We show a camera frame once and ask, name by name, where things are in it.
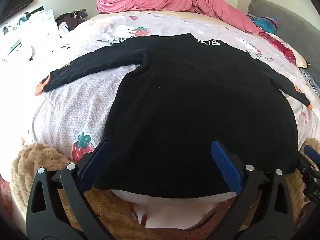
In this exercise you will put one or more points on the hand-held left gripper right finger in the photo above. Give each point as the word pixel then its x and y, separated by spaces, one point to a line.
pixel 225 165

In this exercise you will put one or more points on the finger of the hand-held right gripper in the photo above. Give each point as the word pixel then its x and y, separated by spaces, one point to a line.
pixel 312 152

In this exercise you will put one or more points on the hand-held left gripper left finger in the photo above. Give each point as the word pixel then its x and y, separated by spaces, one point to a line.
pixel 96 163

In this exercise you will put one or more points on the black long-sleeve sweater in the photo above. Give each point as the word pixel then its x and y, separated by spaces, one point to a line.
pixel 187 105

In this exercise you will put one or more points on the pile of dark clothes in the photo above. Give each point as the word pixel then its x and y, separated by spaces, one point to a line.
pixel 70 20

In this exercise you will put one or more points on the beige plush blanket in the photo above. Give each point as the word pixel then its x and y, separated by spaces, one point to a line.
pixel 37 160

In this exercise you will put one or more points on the strawberry printed bed sheet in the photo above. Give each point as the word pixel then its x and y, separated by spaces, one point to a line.
pixel 75 105

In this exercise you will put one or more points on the blue grey patterned pillow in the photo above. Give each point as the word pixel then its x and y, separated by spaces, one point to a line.
pixel 312 80

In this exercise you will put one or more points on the red and cream pillow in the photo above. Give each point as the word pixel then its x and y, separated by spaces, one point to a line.
pixel 282 47

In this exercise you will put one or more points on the grey quilted headboard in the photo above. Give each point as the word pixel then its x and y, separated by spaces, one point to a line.
pixel 295 30

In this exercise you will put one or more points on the white round stool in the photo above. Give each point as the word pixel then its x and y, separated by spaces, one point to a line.
pixel 31 52

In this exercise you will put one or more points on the blue striped cloth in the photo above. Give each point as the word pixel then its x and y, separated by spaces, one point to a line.
pixel 265 22

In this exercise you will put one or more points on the white drawer cabinet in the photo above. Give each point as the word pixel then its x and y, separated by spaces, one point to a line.
pixel 42 25

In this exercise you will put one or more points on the black television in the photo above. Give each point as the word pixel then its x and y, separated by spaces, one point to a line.
pixel 15 0

